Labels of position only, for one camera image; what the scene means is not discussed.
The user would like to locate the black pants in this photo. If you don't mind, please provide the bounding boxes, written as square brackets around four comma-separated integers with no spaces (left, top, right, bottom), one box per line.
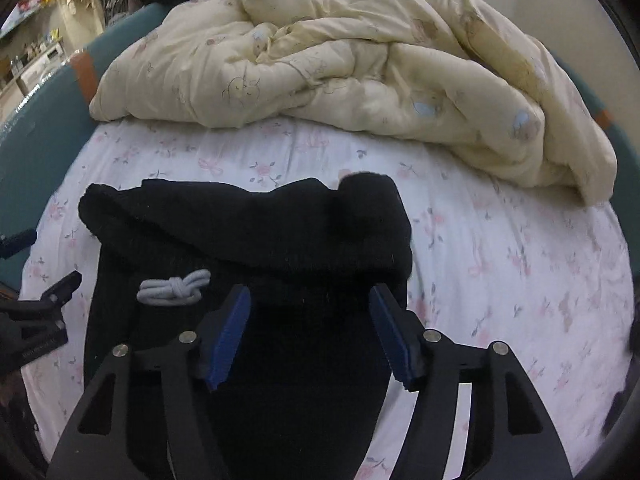
[77,171,414,480]

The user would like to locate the floral white bed sheet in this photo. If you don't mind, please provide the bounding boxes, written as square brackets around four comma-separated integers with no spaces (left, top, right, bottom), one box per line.
[21,118,634,469]

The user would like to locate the cream crumpled duvet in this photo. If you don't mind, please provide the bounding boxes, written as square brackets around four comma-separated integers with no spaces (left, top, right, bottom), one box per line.
[89,0,617,205]

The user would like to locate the teal bed frame padding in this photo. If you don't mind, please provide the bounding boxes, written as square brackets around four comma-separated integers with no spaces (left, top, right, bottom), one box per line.
[0,1,172,286]

